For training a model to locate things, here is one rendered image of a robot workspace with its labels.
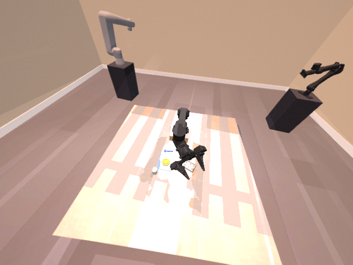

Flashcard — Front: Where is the yellow plate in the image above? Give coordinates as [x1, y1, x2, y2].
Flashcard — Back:
[162, 158, 170, 166]

